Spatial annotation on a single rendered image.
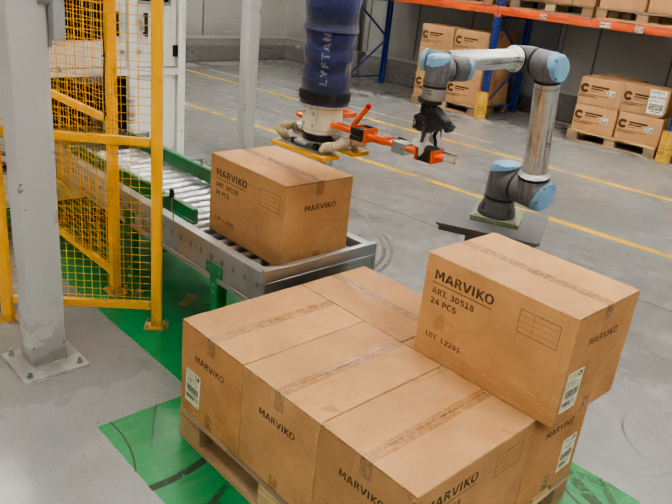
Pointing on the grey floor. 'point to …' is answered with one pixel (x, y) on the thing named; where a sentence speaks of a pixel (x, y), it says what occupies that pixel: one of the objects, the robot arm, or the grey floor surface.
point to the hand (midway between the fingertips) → (428, 153)
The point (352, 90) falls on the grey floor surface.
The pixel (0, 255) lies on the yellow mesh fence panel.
